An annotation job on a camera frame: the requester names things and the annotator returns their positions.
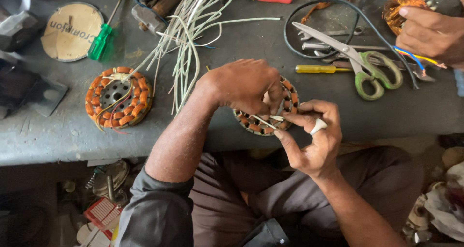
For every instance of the person's right hand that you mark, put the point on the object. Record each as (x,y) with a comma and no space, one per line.
(319,149)

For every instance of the person's left hand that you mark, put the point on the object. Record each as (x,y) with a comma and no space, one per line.
(237,84)

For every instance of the person's left fingers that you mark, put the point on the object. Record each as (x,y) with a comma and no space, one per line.
(273,96)

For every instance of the copper wound fan stator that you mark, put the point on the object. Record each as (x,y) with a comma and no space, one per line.
(290,94)

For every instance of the thin white insulation sleeve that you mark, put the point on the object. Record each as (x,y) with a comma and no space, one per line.
(261,121)

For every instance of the short white tube piece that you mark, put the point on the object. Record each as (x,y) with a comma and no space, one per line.
(318,126)

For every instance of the silver socket wrench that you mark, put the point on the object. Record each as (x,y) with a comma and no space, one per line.
(315,46)

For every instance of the person's legs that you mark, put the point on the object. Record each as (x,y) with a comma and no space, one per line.
(282,196)

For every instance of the bundle of white sleeve tubes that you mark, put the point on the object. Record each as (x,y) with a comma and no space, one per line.
(185,33)

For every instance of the grey metal hammer head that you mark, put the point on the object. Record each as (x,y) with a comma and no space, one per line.
(147,18)

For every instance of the stator with loose copper winding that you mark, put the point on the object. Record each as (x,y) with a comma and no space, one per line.
(395,7)

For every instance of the copper stator with coloured leads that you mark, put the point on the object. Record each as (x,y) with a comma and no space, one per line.
(108,94)

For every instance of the person's grey shirt sleeve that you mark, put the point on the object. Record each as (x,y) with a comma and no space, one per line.
(156,214)

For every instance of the heap of metal fan parts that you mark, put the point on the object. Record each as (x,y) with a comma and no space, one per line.
(110,176)

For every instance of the heap of worn fan parts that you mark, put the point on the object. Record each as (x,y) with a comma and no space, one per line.
(440,203)

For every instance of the red box with white label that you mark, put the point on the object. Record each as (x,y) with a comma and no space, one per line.
(103,212)

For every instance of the round brown cardboard disc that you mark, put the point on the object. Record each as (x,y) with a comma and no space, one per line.
(72,31)

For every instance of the grey metal plate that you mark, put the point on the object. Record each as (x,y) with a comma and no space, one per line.
(49,96)

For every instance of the dark metal block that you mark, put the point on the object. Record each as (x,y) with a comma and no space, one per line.
(16,84)

